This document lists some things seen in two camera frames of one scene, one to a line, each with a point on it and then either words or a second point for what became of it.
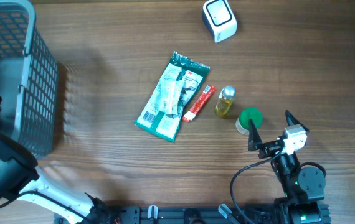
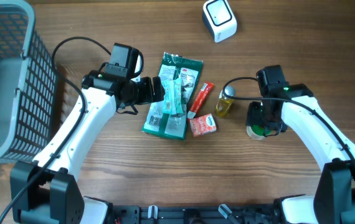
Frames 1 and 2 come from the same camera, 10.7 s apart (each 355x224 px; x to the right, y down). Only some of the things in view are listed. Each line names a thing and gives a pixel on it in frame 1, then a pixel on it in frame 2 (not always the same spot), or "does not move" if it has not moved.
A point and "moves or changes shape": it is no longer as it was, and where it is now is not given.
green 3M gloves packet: (182, 81) moves or changes shape
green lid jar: (242, 122) moves or changes shape
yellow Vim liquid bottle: (224, 103) does not move
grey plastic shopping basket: (15, 63) does not move
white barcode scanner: (219, 18) does not move
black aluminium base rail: (151, 214) does not move
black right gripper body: (267, 149) -> (266, 120)
